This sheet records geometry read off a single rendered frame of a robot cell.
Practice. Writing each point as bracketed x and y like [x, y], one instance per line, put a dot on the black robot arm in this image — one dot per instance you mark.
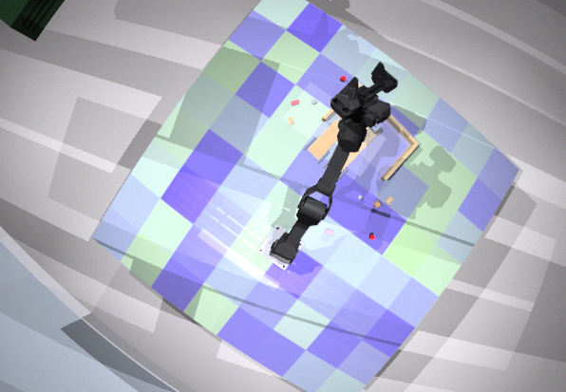
[312, 211]

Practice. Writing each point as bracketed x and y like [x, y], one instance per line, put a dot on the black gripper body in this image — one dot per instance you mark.
[366, 95]

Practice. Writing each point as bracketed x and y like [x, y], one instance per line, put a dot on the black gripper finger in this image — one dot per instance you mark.
[348, 95]
[379, 72]

